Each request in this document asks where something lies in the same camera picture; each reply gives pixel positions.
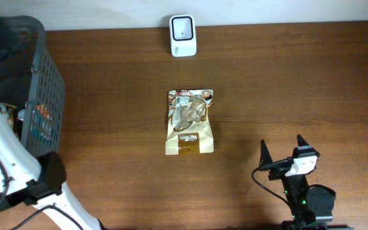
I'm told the brown mushroom snack bag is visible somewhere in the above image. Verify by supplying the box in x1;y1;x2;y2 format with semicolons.
165;89;214;155

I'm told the orange small tissue box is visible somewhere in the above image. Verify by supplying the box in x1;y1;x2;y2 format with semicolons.
36;104;52;121

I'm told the red black snack packet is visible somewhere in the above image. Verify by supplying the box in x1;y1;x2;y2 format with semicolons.
0;102;23;140

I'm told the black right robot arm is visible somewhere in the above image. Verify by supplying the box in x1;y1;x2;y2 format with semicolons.
251;134;350;230

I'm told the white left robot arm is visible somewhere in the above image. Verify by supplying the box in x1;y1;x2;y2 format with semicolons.
0;113;104;229

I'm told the white barcode scanner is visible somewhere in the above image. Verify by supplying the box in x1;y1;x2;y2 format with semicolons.
169;15;197;58

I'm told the dark grey plastic basket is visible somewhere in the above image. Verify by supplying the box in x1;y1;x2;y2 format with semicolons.
0;16;66;157

